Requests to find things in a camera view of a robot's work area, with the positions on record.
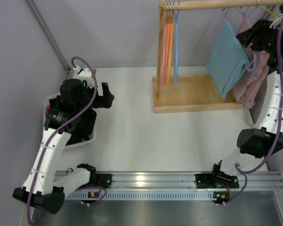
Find purple clothes hanger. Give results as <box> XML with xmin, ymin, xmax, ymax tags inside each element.
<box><xmin>221</xmin><ymin>7</ymin><xmax>258</xmax><ymax>79</ymax></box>

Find blue trousers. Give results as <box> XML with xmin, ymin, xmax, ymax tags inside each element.
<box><xmin>206</xmin><ymin>20</ymin><xmax>250</xmax><ymax>100</ymax></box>

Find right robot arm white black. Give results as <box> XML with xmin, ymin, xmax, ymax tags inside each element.
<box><xmin>204</xmin><ymin>19</ymin><xmax>283</xmax><ymax>188</ymax></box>

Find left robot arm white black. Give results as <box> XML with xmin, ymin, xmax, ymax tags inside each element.
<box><xmin>13</xmin><ymin>79</ymin><xmax>115</xmax><ymax>214</ymax></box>

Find green clothes hanger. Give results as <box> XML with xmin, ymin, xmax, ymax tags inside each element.
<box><xmin>240</xmin><ymin>5</ymin><xmax>280</xmax><ymax>19</ymax></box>

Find pink trousers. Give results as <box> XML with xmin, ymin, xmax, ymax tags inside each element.
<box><xmin>232</xmin><ymin>18</ymin><xmax>271</xmax><ymax>109</ymax></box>

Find blue clothes hanger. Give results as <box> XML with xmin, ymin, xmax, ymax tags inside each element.
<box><xmin>173</xmin><ymin>11</ymin><xmax>179</xmax><ymax>84</ymax></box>

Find orange clothes hanger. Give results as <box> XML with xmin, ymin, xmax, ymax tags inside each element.
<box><xmin>165</xmin><ymin>12</ymin><xmax>174</xmax><ymax>84</ymax></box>

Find pink clothes hanger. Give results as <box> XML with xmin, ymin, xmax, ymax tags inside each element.
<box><xmin>161</xmin><ymin>13</ymin><xmax>168</xmax><ymax>85</ymax></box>

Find black clothes pile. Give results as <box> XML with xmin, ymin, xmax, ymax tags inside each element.
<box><xmin>44</xmin><ymin>95</ymin><xmax>97</xmax><ymax>145</ymax></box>

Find white laundry basket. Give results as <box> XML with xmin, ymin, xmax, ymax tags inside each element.
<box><xmin>42</xmin><ymin>92</ymin><xmax>97</xmax><ymax>150</ymax></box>

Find pink patterned garment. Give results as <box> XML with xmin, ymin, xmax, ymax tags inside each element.
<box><xmin>45</xmin><ymin>105</ymin><xmax>51</xmax><ymax>118</ymax></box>

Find wooden clothes rack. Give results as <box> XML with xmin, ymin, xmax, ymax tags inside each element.
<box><xmin>152</xmin><ymin>0</ymin><xmax>283</xmax><ymax>113</ymax></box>

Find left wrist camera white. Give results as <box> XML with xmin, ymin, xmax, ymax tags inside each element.
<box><xmin>72</xmin><ymin>65</ymin><xmax>95</xmax><ymax>88</ymax></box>

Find aluminium mounting rail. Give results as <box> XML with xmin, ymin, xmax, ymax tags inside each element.
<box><xmin>67</xmin><ymin>171</ymin><xmax>283</xmax><ymax>202</ymax></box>

